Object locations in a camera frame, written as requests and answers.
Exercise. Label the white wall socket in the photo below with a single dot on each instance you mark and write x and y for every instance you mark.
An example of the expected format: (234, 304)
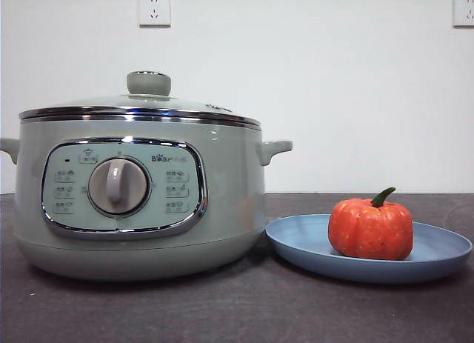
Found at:
(464, 10)
(155, 9)

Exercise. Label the blue round plate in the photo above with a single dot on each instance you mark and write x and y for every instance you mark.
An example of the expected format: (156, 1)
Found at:
(296, 243)

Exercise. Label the small orange pumpkin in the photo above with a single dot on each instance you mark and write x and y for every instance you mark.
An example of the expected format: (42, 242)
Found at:
(368, 228)

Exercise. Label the pale green electric steamer pot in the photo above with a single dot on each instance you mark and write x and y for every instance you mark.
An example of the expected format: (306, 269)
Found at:
(229, 195)

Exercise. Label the glass lid with green knob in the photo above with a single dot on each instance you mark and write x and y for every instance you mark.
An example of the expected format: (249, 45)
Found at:
(148, 84)

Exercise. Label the grey control dial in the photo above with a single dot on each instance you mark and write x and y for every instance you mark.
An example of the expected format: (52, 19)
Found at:
(118, 187)

